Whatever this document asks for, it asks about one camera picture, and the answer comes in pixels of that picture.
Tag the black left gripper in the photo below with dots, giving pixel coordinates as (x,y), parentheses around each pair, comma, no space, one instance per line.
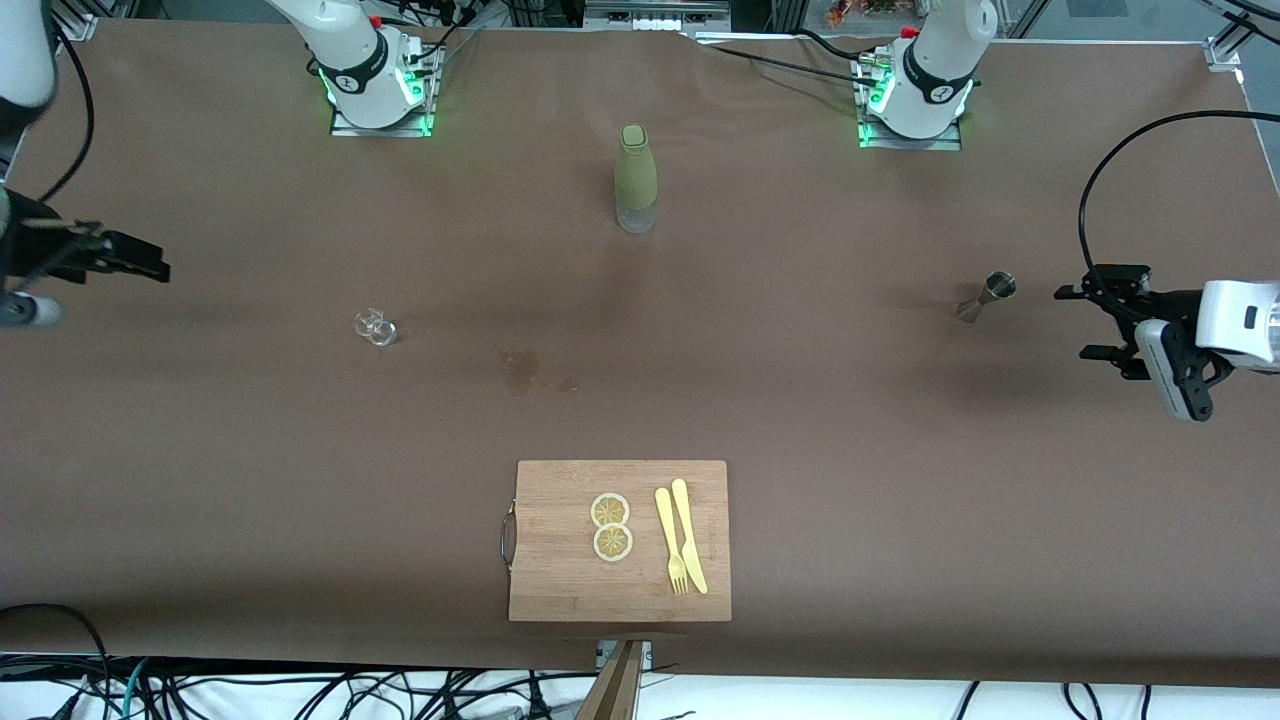
(1172,304)

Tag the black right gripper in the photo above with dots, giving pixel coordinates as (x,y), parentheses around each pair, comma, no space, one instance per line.
(38,250)

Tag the steel jigger measuring cup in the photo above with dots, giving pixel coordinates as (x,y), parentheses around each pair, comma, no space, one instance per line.
(990,295)

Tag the clear glass beaker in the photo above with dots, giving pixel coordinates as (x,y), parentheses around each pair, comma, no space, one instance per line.
(377,328)

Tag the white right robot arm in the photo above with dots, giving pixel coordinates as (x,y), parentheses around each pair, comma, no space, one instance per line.
(350,60)

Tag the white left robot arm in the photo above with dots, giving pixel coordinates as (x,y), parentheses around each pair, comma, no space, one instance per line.
(1245,320)

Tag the brown table cover sheet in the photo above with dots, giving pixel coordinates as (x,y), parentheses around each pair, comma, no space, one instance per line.
(850,480)

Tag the yellow plastic knife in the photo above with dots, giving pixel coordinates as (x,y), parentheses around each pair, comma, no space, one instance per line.
(690,540)

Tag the yellow plastic fork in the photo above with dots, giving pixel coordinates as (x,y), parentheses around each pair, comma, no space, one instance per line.
(668,530)

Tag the green sleeved glass bottle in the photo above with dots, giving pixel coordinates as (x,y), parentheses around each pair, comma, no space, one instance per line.
(636,170)

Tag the lemon slice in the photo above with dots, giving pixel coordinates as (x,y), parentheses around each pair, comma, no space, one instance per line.
(610,510)
(613,543)

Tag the grey metal box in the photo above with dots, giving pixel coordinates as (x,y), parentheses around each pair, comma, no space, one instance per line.
(655,12)

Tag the wooden cutting board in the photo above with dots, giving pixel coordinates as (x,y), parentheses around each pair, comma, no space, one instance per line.
(560,560)

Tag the aluminium frame profile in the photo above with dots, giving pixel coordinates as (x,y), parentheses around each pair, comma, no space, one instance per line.
(78,20)
(1235,35)

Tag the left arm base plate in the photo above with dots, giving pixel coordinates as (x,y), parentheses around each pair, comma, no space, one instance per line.
(870,135)

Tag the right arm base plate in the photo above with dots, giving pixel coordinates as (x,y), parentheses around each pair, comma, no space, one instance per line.
(420,100)

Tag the metal post bracket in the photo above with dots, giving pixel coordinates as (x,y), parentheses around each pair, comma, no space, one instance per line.
(647,652)

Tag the wooden post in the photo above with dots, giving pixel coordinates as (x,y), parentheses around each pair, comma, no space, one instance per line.
(612,690)

